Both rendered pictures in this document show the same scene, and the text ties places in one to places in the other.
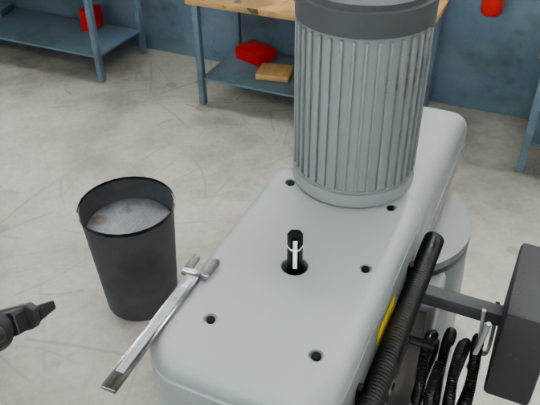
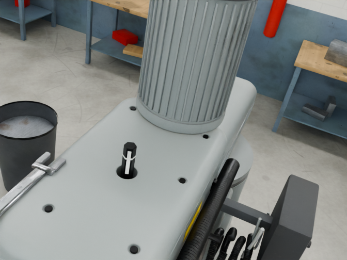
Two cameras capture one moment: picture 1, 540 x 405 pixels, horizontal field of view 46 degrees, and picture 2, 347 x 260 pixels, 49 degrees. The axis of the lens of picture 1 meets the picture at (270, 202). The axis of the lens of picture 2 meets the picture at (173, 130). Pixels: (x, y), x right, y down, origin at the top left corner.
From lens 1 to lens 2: 0.23 m
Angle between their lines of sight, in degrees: 8
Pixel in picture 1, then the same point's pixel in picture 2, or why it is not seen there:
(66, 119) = not seen: outside the picture
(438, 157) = (238, 108)
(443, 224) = (234, 155)
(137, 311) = not seen: hidden behind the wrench
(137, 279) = (25, 169)
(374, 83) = (208, 35)
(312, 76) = (160, 25)
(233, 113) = (106, 72)
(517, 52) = (280, 61)
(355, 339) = (168, 238)
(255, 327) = (86, 219)
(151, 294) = not seen: hidden behind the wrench
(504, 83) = (270, 78)
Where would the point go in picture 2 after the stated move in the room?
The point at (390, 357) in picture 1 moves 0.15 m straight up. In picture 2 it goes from (193, 252) to (213, 190)
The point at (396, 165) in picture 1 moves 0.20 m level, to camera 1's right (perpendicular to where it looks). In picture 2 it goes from (214, 104) to (308, 116)
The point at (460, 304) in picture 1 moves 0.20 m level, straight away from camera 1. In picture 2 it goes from (242, 212) to (256, 168)
